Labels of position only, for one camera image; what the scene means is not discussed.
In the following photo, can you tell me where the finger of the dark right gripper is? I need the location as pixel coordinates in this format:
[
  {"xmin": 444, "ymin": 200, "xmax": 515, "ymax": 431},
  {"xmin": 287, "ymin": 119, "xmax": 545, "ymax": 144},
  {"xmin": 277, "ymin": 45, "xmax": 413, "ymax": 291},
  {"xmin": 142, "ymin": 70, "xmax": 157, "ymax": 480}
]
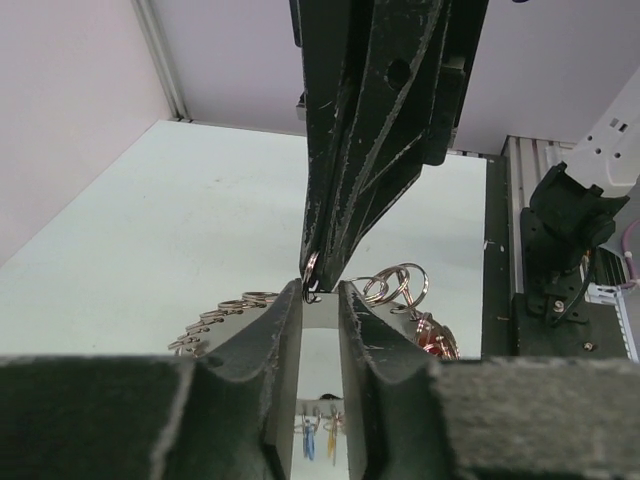
[
  {"xmin": 290, "ymin": 1, "xmax": 370, "ymax": 290},
  {"xmin": 317, "ymin": 1, "xmax": 488, "ymax": 291}
]

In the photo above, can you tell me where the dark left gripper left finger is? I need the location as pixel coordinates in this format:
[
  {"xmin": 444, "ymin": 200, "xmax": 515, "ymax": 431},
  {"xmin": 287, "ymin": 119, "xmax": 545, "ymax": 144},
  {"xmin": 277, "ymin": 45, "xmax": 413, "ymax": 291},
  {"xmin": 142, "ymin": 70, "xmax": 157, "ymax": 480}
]
[{"xmin": 1, "ymin": 280, "xmax": 303, "ymax": 479}]

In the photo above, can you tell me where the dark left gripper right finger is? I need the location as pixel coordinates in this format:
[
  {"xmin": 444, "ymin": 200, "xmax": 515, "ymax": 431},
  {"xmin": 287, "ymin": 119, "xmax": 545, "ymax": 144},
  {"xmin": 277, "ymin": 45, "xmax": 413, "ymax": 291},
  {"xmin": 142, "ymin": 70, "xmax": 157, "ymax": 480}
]
[{"xmin": 338, "ymin": 282, "xmax": 639, "ymax": 479}]

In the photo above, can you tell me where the large metal key organizer ring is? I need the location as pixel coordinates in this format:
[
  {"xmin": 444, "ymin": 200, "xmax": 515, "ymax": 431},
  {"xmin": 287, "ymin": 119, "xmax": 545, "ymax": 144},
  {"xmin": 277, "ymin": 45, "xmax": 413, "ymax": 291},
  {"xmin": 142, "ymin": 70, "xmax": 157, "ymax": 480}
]
[{"xmin": 167, "ymin": 262, "xmax": 459, "ymax": 361}]

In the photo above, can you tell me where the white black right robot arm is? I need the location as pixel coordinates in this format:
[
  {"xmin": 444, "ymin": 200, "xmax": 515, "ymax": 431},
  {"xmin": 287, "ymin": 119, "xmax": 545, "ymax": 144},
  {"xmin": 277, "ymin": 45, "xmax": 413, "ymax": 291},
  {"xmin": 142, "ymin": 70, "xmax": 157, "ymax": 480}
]
[{"xmin": 290, "ymin": 0, "xmax": 629, "ymax": 357}]

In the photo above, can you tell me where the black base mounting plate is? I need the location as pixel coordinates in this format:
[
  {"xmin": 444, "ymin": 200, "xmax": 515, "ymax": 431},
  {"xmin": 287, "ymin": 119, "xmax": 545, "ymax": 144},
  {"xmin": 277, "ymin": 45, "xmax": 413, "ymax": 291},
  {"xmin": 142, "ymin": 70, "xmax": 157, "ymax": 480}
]
[{"xmin": 481, "ymin": 156, "xmax": 513, "ymax": 358}]

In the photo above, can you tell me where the blue key tag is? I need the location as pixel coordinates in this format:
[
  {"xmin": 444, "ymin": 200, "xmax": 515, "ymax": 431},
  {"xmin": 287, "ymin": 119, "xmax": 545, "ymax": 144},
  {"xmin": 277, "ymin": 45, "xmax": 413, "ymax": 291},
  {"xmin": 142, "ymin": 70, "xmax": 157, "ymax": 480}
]
[{"xmin": 303, "ymin": 422, "xmax": 316, "ymax": 461}]

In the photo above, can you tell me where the yellow key tag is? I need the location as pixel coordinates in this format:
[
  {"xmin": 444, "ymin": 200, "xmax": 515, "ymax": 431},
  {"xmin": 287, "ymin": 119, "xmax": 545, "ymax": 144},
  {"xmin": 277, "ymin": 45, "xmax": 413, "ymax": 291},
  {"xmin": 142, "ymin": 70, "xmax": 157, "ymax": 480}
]
[{"xmin": 324, "ymin": 421, "xmax": 339, "ymax": 463}]

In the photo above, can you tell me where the red key tag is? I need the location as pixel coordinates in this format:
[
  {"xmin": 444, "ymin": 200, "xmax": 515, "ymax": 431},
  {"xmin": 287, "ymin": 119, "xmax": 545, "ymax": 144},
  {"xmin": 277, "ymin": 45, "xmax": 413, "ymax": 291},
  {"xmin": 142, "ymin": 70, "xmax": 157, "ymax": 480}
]
[{"xmin": 415, "ymin": 313, "xmax": 459, "ymax": 360}]

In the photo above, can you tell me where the aluminium frame rail left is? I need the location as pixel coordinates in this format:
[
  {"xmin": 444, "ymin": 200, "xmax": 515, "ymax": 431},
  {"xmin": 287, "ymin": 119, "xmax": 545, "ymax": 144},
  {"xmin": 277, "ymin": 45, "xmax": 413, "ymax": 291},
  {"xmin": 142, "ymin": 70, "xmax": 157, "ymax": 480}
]
[{"xmin": 131, "ymin": 0, "xmax": 193, "ymax": 122}]

